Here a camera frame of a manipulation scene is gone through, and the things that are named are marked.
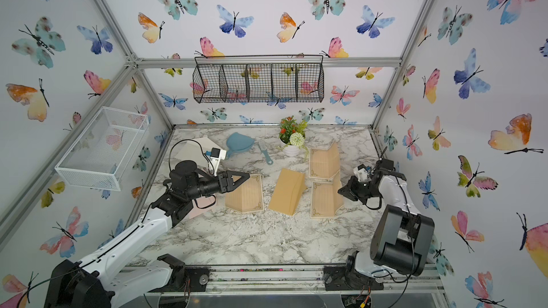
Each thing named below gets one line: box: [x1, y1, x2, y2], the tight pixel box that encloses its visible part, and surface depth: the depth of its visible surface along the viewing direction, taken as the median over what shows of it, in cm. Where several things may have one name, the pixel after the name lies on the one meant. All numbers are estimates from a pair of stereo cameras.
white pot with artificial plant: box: [278, 115, 308, 158], surface depth 100 cm
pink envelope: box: [189, 193, 217, 220], surface depth 68 cm
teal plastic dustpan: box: [226, 131, 255, 160], surface depth 117 cm
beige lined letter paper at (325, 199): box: [310, 169, 344, 219], surface depth 93 cm
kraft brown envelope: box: [268, 168, 308, 217], surface depth 98 cm
